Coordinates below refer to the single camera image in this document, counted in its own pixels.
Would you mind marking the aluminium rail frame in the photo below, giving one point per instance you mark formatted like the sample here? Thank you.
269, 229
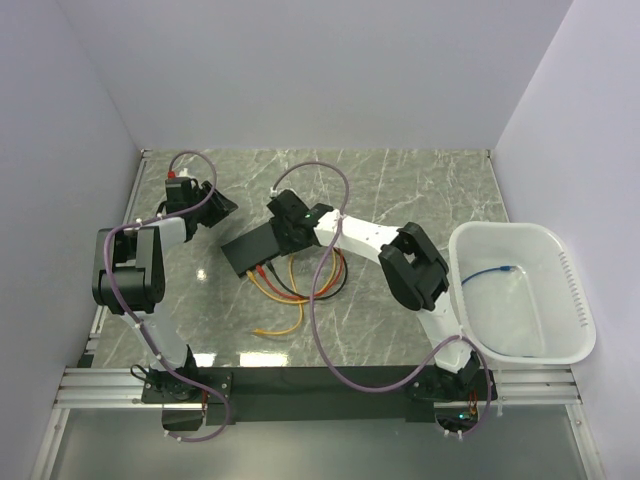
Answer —
102, 430

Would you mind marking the black network switch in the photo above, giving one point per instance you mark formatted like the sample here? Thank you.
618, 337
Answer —
251, 249

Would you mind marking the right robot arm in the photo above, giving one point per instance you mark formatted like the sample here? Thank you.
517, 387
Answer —
415, 272

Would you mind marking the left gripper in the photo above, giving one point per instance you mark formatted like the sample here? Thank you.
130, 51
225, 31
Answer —
221, 207

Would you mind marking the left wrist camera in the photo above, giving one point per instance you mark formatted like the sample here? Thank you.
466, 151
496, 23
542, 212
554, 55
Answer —
180, 173

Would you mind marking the white plastic bin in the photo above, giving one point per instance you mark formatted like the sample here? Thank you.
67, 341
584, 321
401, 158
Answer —
517, 294

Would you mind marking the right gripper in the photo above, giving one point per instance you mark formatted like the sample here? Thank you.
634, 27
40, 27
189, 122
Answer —
285, 247

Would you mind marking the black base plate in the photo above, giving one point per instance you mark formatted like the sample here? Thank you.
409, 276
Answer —
260, 394

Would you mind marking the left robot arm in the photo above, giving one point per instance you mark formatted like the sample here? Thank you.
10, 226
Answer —
129, 277

